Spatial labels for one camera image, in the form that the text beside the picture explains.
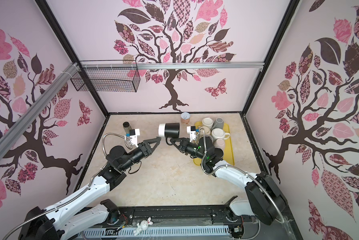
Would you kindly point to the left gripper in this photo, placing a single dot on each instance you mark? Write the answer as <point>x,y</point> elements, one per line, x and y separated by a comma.
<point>146,150</point>

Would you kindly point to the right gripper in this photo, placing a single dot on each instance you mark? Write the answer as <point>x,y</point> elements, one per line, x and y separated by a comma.
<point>185,146</point>

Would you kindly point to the black mug white base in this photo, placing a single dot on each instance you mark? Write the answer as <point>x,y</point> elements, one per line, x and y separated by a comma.
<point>169,130</point>

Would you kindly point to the grey mug front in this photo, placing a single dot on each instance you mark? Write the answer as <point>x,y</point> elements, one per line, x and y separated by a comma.
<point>208,140</point>

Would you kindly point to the grey mug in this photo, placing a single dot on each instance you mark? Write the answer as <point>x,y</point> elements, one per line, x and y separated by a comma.
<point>208,140</point>
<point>218,123</point>

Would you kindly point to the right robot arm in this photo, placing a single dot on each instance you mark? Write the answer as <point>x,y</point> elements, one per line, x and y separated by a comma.
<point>264,198</point>

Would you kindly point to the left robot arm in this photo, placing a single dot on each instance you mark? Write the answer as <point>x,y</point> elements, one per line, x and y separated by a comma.
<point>64,219</point>

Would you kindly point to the cream mug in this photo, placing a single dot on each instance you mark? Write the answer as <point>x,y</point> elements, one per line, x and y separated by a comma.
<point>203,130</point>

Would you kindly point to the white mug rear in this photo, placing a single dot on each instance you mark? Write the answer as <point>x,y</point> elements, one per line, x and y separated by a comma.
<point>207,122</point>

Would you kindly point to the white ribbed mug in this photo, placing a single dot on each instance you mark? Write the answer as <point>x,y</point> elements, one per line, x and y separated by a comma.
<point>218,133</point>

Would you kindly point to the pink mug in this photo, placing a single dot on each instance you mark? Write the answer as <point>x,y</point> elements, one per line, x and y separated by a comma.
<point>220,144</point>

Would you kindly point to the grey mug rear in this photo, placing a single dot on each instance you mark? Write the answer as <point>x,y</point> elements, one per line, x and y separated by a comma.
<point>218,123</point>

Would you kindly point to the yellow plastic tray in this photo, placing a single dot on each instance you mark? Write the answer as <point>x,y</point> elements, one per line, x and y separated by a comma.
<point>228,151</point>

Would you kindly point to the white bunny figurine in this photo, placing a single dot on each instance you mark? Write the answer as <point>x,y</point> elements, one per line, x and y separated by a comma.
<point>142,226</point>

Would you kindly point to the black wire basket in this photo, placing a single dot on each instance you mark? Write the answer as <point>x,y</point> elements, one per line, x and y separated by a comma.
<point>118,77</point>

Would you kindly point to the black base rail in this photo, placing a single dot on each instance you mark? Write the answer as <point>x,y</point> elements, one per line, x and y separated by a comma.
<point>241,228</point>

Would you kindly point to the white slotted cable duct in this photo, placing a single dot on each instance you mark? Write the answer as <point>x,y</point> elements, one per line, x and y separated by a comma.
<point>155,232</point>

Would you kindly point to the aluminium rail back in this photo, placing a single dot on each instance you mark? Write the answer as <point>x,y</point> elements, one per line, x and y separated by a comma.
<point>177,66</point>

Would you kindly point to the aluminium rail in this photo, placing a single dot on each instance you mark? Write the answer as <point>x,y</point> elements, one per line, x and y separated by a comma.
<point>20,126</point>
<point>177,66</point>

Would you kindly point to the aluminium rail left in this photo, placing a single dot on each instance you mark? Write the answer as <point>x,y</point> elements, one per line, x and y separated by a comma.
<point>20,126</point>

